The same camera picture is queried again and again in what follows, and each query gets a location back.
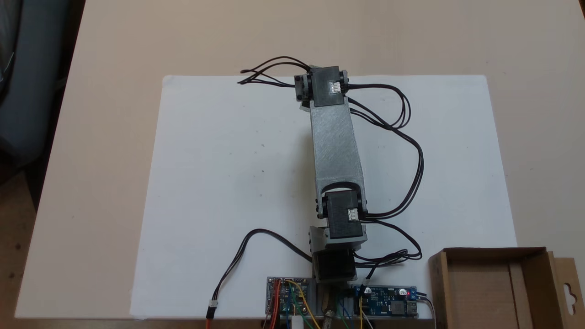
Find orange jumper wires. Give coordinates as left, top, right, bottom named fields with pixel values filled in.
left=263, top=279, right=282, bottom=329

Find black gripper servo cable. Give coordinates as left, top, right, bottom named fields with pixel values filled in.
left=237, top=56, right=316, bottom=87

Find yellow jumper wire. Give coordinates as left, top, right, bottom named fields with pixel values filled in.
left=284, top=280, right=321, bottom=329

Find white paper sheet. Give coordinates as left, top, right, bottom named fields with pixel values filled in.
left=129, top=74, right=325, bottom=319
left=322, top=74, right=519, bottom=319

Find black shoulder servo cable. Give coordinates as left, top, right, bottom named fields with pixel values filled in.
left=354, top=218, right=422, bottom=267

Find blue circuit board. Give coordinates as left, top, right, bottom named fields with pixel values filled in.
left=354, top=286, right=419, bottom=318

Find black forearm servo cable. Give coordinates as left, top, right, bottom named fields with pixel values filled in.
left=347, top=84, right=425, bottom=219

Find brown cardboard box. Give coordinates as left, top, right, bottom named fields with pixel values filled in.
left=428, top=247, right=580, bottom=329

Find grey power cable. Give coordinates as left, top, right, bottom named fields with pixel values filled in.
left=417, top=292, right=437, bottom=329

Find grey-blue chair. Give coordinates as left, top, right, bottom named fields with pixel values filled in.
left=0, top=0, right=71, bottom=165

